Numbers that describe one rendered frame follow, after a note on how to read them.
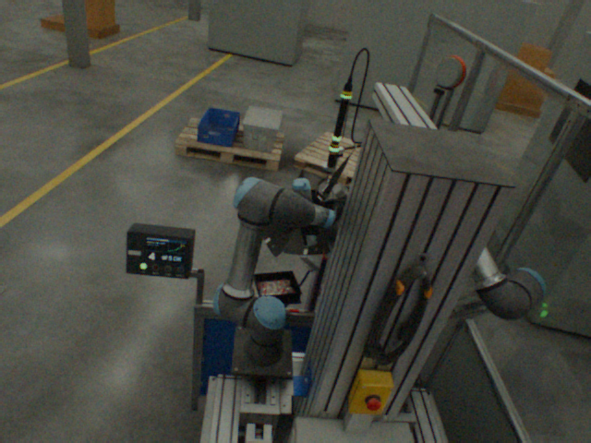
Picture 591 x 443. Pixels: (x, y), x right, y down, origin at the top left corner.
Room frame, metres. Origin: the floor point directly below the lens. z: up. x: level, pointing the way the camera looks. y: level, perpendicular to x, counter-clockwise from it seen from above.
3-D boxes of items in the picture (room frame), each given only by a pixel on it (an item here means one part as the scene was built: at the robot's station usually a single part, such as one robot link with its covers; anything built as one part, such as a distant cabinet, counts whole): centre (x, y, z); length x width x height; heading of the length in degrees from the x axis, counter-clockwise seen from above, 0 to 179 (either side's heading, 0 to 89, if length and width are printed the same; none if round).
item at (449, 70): (2.34, -0.62, 1.88); 0.16 x 0.07 x 0.16; 44
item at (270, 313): (1.08, 0.04, 1.20); 0.13 x 0.12 x 0.14; 73
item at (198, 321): (1.41, 0.37, 0.39); 0.04 x 0.04 x 0.78; 9
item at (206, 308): (1.47, -0.05, 0.82); 0.90 x 0.04 x 0.08; 99
